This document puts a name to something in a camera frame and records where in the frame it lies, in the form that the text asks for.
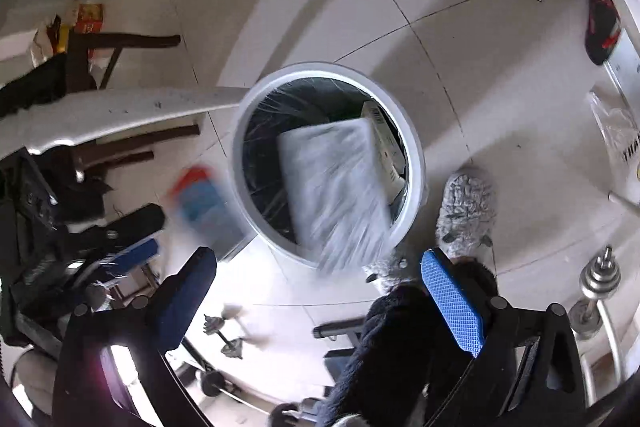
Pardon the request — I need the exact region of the white table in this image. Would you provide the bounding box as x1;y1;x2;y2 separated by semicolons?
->
0;87;251;160

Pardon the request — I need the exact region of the black and red shoe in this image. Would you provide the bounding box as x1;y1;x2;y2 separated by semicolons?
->
584;0;623;66

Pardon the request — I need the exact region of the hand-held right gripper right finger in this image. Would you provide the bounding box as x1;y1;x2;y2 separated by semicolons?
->
420;248;587;427

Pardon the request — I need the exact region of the white cardboard box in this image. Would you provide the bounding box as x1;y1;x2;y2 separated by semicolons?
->
361;100;407;198

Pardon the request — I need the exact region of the white round trash bin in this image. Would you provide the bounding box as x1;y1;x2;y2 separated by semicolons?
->
227;62;427;269

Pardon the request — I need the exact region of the red and blue packet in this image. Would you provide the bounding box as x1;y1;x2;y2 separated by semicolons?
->
167;165;251;263

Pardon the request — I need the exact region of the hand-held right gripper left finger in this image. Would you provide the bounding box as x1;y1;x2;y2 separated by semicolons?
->
52;247;218;427

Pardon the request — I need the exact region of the large metal dumbbell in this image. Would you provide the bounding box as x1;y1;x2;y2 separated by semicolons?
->
567;246;623;342

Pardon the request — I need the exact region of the clear plastic bag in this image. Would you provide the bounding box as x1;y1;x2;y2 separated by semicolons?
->
587;89;640;168

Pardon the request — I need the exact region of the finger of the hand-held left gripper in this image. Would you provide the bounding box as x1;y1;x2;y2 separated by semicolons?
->
97;238;162;280
62;203;167;254

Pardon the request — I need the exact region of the dark wooden chair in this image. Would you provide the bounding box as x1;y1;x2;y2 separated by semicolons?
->
0;32;201;188

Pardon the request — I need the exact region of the grey fuzzy slipper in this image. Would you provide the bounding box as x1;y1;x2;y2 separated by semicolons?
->
434;171;497;258
362;256;408;295

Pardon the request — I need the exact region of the small dark dumbbell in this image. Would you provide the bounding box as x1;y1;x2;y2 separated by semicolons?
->
202;304;266;360

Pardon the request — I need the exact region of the white plastic packet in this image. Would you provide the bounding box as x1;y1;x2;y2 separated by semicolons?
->
276;118;392;274

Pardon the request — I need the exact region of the red cardboard box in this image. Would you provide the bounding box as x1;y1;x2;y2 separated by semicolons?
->
72;3;106;34

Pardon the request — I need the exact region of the black exercise equipment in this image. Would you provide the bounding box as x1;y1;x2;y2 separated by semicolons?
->
197;317;366;427

